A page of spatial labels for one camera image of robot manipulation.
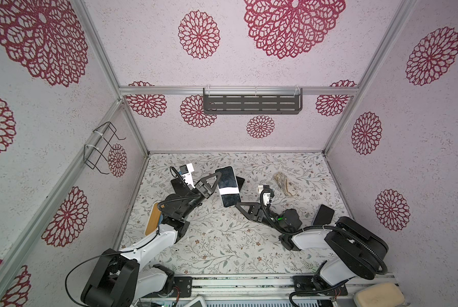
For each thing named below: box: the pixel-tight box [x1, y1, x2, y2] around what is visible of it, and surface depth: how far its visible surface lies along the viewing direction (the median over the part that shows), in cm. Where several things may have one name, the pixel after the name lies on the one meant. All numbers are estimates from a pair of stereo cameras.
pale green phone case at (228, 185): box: [214, 165, 241, 198], surface depth 70 cm
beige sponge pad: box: [353, 282, 405, 307], surface depth 70 cm
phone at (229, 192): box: [218, 179, 242, 208], surface depth 70 cm
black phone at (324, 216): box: [312, 204, 335, 226], surface depth 97 cm
